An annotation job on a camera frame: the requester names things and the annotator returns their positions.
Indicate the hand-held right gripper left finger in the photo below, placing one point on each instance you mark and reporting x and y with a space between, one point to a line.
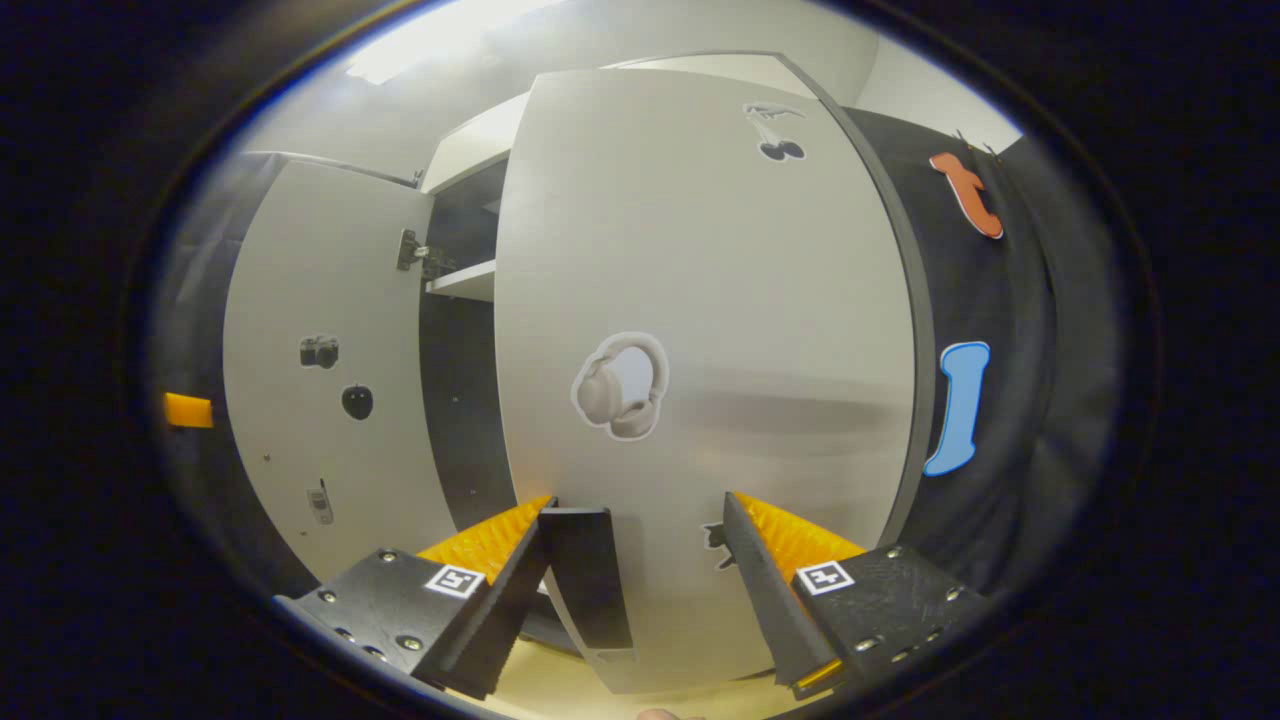
500 620

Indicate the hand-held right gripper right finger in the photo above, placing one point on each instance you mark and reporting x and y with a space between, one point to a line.
775 610

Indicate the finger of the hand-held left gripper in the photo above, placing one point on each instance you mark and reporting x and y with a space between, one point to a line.
188 410

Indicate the white door with camera sticker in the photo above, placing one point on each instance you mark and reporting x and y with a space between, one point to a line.
300 260

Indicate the white door with headphone sticker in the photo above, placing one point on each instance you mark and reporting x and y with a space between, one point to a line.
700 250

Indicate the metal door hinge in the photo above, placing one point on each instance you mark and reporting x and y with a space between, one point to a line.
408 250

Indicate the white cabinet shelf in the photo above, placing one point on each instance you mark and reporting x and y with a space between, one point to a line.
465 282

